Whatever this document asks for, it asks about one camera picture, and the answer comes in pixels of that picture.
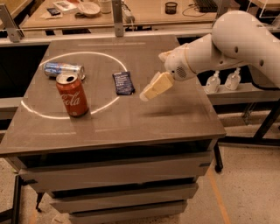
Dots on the grey metal post left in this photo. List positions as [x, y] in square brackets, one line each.
[14, 32]

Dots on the white book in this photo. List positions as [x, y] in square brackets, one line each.
[64, 6]

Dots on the blue silver redbull can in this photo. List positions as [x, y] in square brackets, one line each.
[53, 69]

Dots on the black keyboard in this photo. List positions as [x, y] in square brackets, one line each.
[206, 6]

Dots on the white bowl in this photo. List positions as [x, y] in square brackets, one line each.
[89, 9]

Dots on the clear sanitizer bottle right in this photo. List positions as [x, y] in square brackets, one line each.
[233, 80]

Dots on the black metal stand frame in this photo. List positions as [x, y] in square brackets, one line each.
[258, 137]

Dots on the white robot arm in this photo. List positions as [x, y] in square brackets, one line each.
[237, 39]

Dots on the grey metal post middle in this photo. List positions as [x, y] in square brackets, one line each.
[117, 17]

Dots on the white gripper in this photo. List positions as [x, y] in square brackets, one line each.
[177, 63]

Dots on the white paper cup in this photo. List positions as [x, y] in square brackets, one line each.
[105, 6]

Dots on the grey drawer cabinet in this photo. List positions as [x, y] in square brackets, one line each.
[117, 184]

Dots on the white power strip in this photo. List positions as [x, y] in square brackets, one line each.
[127, 14]

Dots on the black smartphone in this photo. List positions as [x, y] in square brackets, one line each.
[53, 11]

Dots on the dark blue rxbar wrapper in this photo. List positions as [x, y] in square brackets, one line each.
[123, 83]

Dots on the clear sanitizer bottle left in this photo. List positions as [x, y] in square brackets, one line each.
[213, 83]

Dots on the clear sanitizer bottle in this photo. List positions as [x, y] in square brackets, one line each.
[233, 80]
[213, 83]

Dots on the black mesh cup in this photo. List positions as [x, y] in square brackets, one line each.
[171, 8]

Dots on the red coca-cola can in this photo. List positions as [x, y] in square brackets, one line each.
[72, 94]

